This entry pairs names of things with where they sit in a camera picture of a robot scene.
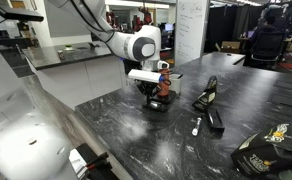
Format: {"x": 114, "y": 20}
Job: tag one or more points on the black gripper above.
{"x": 151, "y": 88}

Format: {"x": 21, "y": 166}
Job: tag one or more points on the black digital scale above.
{"x": 168, "y": 98}

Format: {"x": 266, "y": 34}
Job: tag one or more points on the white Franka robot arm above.
{"x": 132, "y": 45}

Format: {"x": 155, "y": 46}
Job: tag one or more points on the orange drink can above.
{"x": 165, "y": 87}

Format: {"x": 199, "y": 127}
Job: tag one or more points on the grey cup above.
{"x": 176, "y": 85}

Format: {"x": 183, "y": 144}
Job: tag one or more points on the white marker pen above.
{"x": 196, "y": 126}

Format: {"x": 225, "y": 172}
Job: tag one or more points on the black stapler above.
{"x": 207, "y": 96}

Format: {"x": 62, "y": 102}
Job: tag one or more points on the black flat case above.
{"x": 216, "y": 119}

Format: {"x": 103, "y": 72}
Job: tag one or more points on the computer monitor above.
{"x": 168, "y": 27}

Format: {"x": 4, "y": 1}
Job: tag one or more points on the white whiteboard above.
{"x": 191, "y": 30}

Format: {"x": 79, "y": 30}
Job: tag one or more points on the white island counter dark top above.
{"x": 72, "y": 83}

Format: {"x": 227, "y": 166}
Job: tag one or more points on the red background robot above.
{"x": 142, "y": 18}
{"x": 112, "y": 20}

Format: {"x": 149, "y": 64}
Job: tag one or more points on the cardboard box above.
{"x": 231, "y": 46}

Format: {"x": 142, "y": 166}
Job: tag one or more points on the small green object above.
{"x": 68, "y": 47}

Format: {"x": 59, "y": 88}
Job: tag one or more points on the small grey block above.
{"x": 61, "y": 55}

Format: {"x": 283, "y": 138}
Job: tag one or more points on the black curtain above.
{"x": 232, "y": 28}

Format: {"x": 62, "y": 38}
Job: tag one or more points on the black office chair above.
{"x": 267, "y": 48}

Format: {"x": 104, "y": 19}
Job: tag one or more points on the black bag with yellow print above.
{"x": 269, "y": 156}

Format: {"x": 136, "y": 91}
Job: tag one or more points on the black table mat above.
{"x": 291, "y": 95}

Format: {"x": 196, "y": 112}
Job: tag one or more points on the seated person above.
{"x": 269, "y": 25}

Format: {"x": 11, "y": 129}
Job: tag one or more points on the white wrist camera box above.
{"x": 144, "y": 75}

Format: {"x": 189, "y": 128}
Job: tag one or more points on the black camera bar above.
{"x": 19, "y": 14}

